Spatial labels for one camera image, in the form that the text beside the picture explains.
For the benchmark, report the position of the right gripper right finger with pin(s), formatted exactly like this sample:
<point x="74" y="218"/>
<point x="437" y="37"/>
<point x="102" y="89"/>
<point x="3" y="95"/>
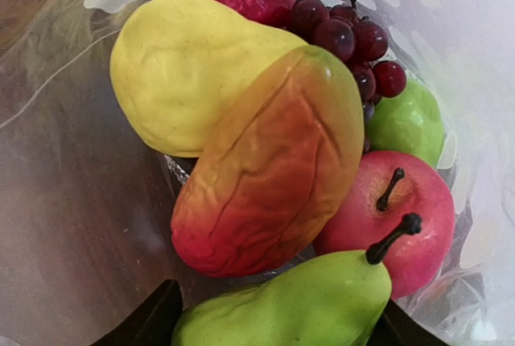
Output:
<point x="395" y="327"/>

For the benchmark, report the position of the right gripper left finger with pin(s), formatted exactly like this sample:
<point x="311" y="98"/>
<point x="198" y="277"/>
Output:
<point x="152" y="322"/>

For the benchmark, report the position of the green fake apple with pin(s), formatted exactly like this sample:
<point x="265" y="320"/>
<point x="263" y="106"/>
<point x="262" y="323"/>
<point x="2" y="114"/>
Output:
<point x="410" y="123"/>
<point x="334" y="299"/>

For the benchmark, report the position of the clear zip top bag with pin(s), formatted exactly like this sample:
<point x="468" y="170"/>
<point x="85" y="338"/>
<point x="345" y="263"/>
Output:
<point x="85" y="204"/>

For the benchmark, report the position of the pink fake peach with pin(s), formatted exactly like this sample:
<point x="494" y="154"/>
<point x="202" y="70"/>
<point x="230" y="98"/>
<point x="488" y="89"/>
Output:
<point x="388" y="185"/>

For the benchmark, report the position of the red fake apple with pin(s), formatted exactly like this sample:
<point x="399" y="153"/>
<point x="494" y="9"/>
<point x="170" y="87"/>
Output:
<point x="275" y="170"/>

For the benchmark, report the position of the yellow fake lemon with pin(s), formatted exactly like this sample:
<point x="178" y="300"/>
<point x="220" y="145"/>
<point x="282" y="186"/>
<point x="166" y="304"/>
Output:
<point x="177" y="65"/>

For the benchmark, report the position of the purple fake grapes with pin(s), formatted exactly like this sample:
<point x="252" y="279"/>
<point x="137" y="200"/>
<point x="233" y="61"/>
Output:
<point x="355" y="40"/>

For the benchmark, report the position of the green fake apple in bag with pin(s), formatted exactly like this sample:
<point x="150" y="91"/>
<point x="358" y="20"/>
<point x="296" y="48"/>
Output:
<point x="410" y="123"/>

